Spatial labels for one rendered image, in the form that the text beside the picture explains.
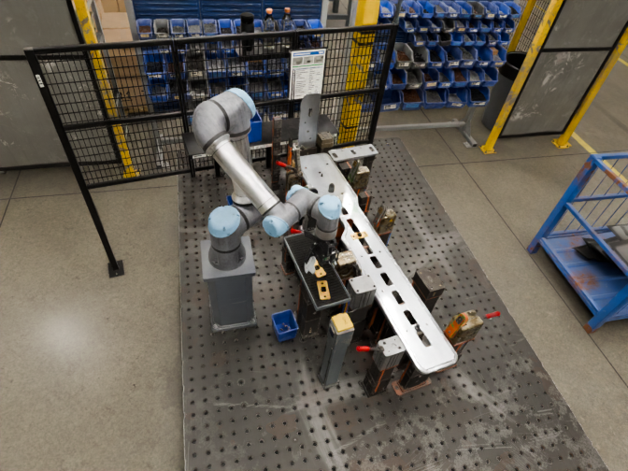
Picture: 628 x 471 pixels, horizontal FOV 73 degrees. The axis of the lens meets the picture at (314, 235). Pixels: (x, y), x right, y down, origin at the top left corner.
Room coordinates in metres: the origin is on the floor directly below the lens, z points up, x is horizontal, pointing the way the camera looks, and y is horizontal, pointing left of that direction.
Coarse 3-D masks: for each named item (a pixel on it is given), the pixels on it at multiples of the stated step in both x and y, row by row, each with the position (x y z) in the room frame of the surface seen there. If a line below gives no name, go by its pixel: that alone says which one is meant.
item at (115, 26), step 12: (72, 0) 3.69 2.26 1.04; (96, 0) 4.23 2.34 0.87; (108, 12) 4.29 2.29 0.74; (120, 12) 4.33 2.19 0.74; (108, 24) 4.01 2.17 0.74; (120, 24) 4.05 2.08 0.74; (108, 36) 3.76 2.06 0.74; (120, 36) 3.79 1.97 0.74; (132, 48) 3.64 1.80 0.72; (120, 60) 3.58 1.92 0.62; (120, 72) 3.58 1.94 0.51; (132, 72) 3.62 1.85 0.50; (120, 84) 3.57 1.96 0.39; (132, 84) 3.61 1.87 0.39; (144, 96) 3.64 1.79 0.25; (132, 108) 3.59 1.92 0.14; (144, 108) 3.64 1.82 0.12
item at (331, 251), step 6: (318, 240) 1.00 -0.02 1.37; (324, 240) 1.00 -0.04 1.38; (330, 240) 1.02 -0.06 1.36; (312, 246) 1.03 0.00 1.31; (318, 246) 1.02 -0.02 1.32; (324, 246) 1.00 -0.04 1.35; (330, 246) 0.98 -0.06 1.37; (318, 252) 1.00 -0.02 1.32; (324, 252) 0.99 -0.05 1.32; (330, 252) 0.99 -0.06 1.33; (336, 252) 1.01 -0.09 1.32; (318, 258) 1.01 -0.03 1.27; (324, 258) 0.99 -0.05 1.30; (330, 258) 1.00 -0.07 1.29; (336, 258) 1.01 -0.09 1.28
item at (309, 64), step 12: (312, 48) 2.37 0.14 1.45; (324, 48) 2.40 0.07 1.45; (300, 60) 2.34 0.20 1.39; (312, 60) 2.37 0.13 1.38; (324, 60) 2.41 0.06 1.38; (300, 72) 2.34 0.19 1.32; (312, 72) 2.37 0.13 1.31; (324, 72) 2.41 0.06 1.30; (300, 84) 2.34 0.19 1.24; (312, 84) 2.38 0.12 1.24; (288, 96) 2.31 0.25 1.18; (300, 96) 2.35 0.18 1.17
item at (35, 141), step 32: (0, 0) 2.61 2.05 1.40; (32, 0) 2.66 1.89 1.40; (64, 0) 2.72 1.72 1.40; (0, 32) 2.59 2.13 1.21; (32, 32) 2.65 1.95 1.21; (64, 32) 2.71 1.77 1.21; (0, 64) 2.57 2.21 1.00; (64, 64) 2.69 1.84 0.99; (96, 64) 2.72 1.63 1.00; (0, 96) 2.54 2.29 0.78; (32, 96) 2.60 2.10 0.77; (64, 96) 2.67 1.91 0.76; (0, 128) 2.51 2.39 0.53; (32, 128) 2.57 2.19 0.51; (0, 160) 2.48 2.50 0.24; (32, 160) 2.56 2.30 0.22; (64, 160) 2.64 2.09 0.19; (128, 160) 2.74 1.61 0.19
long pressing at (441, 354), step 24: (312, 168) 1.88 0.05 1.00; (336, 168) 1.91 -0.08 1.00; (336, 192) 1.71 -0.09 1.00; (360, 216) 1.55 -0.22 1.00; (360, 264) 1.23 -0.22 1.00; (384, 264) 1.25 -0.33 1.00; (384, 288) 1.12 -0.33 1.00; (408, 288) 1.14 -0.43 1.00; (384, 312) 0.99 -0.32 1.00; (408, 336) 0.90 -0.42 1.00; (432, 336) 0.91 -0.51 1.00; (432, 360) 0.81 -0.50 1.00; (456, 360) 0.82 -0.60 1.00
